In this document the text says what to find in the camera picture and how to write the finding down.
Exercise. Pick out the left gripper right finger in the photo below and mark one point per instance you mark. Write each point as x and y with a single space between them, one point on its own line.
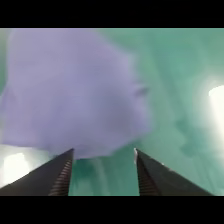
160 180

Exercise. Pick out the purple T-shirt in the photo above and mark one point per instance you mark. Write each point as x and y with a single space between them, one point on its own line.
73 93

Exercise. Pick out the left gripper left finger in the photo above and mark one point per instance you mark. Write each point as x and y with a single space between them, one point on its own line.
50 178

